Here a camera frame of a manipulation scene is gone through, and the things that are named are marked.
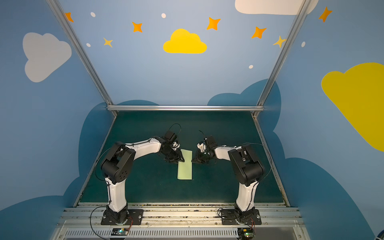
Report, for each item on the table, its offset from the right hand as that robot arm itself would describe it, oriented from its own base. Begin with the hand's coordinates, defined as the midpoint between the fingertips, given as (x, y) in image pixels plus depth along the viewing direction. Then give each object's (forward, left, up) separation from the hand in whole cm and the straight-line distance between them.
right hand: (192, 159), depth 94 cm
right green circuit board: (-37, -29, -3) cm, 47 cm away
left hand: (-2, +5, +1) cm, 6 cm away
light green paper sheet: (-6, +4, -1) cm, 7 cm away
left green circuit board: (-40, +33, -2) cm, 51 cm away
